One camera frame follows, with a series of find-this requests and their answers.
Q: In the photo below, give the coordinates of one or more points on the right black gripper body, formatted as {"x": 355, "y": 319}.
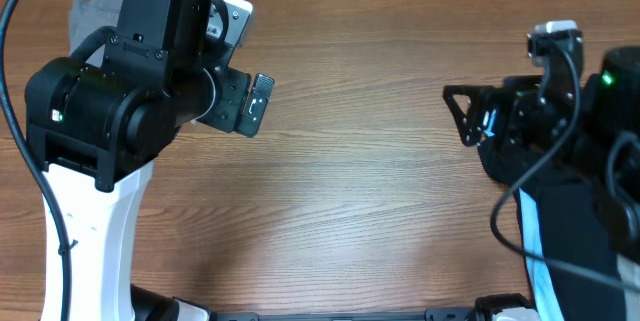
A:
{"x": 528, "y": 130}

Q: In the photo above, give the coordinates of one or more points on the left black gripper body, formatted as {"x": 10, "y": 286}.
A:
{"x": 223, "y": 113}

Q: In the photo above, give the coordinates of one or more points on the grey shorts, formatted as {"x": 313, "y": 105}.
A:
{"x": 95, "y": 11}

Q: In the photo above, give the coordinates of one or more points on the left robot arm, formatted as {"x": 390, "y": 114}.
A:
{"x": 97, "y": 120}

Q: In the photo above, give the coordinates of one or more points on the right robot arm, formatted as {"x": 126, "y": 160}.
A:
{"x": 612, "y": 171}

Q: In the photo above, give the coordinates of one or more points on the black garment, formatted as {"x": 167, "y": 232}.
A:
{"x": 557, "y": 220}

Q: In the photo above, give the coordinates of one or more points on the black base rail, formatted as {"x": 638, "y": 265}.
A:
{"x": 431, "y": 314}

